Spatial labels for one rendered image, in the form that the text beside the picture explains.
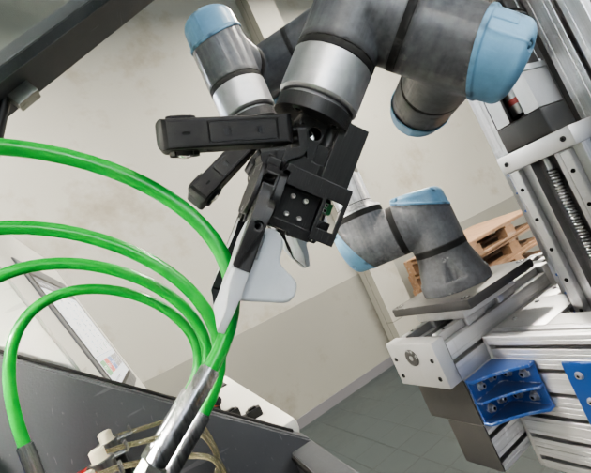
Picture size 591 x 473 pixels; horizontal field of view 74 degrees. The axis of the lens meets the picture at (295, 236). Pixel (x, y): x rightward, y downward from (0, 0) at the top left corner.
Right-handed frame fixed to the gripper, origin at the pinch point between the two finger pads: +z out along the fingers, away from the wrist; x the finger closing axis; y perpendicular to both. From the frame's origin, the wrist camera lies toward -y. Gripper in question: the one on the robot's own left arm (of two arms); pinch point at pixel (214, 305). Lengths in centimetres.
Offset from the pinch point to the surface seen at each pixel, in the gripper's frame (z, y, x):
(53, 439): 28.9, -11.1, 22.6
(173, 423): 8.8, -0.2, -4.5
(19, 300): 15.0, -23.9, 31.1
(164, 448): 10.4, -0.3, -5.2
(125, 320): 87, -24, 267
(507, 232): -82, 237, 244
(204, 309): 2.0, -0.1, 6.3
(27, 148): -7.2, -18.4, 0.6
